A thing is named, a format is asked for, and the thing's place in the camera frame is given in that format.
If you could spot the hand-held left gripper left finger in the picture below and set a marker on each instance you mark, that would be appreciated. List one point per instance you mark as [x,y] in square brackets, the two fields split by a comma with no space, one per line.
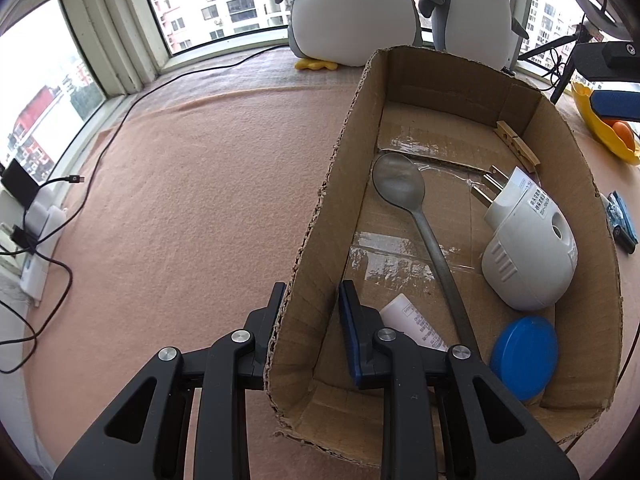
[260,340]

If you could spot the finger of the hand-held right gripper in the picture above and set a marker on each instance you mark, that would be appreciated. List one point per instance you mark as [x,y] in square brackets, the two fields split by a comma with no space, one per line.
[600,62]
[615,105]

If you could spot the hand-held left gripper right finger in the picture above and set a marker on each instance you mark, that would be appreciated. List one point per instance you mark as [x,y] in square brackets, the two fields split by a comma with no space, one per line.
[350,330]

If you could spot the wooden clothespin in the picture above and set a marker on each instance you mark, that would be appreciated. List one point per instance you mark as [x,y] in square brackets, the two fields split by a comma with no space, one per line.
[517,146]

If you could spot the blue toy car package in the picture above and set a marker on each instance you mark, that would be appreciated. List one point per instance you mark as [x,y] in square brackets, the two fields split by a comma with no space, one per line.
[622,220]

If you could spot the cardboard box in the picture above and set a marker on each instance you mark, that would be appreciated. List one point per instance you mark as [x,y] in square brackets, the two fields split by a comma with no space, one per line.
[460,230]

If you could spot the grey metal spoon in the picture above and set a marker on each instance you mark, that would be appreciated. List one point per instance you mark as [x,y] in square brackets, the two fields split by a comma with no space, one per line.
[400,185]

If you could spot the blue round lid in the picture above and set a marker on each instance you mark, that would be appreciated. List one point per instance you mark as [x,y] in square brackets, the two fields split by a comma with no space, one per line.
[522,357]

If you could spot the white plug-in device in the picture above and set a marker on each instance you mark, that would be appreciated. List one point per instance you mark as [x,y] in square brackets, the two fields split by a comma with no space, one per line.
[530,260]

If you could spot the yellow plastic bowl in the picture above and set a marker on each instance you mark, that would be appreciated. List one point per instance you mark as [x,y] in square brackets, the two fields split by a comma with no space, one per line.
[595,125]

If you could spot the orange fruit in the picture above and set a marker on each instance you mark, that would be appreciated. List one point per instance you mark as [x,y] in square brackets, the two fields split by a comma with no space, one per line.
[624,132]

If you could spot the black tripod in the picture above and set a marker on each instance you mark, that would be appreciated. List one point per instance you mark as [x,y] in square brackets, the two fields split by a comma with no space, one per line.
[562,87]

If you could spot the small white tube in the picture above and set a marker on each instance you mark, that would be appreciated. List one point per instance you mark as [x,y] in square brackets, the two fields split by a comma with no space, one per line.
[407,317]

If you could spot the small penguin plush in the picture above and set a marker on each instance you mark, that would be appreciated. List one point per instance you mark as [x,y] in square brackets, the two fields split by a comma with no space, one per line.
[475,15]

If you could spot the pink felt blanket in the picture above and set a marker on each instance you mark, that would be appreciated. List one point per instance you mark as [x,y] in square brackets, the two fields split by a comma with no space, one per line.
[175,220]

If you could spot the white power strip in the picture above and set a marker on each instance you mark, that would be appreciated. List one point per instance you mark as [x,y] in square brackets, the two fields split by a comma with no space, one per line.
[37,280]

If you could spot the large penguin plush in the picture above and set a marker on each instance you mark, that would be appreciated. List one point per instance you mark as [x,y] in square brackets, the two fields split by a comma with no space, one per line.
[355,10]

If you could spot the small black plug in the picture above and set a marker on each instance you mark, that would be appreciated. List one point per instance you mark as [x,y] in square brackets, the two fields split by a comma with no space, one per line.
[22,236]

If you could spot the checked cloth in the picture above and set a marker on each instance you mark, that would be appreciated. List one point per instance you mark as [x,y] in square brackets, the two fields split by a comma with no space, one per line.
[210,80]

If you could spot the black power adapter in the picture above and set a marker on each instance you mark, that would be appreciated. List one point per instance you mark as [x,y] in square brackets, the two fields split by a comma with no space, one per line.
[20,182]

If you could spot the white window frame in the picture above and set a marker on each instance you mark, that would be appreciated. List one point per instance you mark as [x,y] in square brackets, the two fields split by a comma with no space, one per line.
[120,35]

